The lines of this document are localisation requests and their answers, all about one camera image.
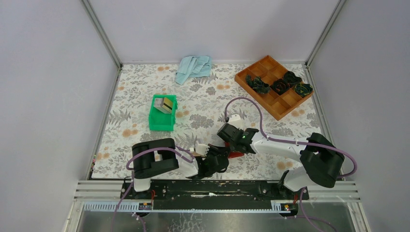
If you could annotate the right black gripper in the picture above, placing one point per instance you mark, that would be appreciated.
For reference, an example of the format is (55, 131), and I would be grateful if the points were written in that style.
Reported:
(241, 130)

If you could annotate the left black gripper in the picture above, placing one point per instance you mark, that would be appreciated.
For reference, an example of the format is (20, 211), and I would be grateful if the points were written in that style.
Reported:
(217, 150)

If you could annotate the red leather card holder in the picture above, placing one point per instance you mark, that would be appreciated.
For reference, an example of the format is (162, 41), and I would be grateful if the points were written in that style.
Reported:
(233, 154)

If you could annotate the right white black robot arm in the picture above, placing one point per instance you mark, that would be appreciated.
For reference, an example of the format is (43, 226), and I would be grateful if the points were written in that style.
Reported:
(321, 164)

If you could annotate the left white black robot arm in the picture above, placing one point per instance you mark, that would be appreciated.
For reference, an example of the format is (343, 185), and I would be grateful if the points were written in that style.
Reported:
(153, 158)

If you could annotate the dark rolled sock left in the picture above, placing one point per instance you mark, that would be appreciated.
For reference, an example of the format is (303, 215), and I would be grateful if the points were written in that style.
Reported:
(257, 84)

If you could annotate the dark rolled sock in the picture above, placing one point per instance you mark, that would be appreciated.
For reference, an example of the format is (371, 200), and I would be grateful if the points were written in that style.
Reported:
(291, 79)
(279, 86)
(303, 89)
(257, 84)

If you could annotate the orange compartment tray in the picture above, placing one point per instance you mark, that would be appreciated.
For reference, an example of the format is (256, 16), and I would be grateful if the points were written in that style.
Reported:
(269, 70)

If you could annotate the dark rolled sock middle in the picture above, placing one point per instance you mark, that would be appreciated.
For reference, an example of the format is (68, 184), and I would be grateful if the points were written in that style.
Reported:
(279, 86)

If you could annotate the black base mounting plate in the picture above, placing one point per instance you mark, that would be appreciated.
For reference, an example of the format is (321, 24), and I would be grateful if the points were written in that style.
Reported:
(215, 195)

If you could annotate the green plastic bin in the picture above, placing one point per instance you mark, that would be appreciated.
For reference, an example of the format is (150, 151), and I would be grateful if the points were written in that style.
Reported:
(159, 121)

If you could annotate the dark rolled sock top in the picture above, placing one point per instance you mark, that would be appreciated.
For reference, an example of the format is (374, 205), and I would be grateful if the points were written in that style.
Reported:
(291, 79)

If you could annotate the dark rolled sock right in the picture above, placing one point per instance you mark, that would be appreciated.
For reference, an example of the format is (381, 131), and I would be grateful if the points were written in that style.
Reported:
(303, 89)

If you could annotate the light blue cloth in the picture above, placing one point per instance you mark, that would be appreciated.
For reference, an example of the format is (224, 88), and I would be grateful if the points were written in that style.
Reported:
(193, 67)

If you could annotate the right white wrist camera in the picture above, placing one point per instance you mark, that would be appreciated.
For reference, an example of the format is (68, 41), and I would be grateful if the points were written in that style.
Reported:
(236, 121)

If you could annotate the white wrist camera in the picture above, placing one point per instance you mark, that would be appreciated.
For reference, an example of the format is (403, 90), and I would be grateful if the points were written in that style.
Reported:
(199, 150)
(236, 121)

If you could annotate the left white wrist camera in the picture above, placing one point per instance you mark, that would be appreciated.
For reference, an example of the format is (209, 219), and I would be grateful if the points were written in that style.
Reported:
(199, 150)

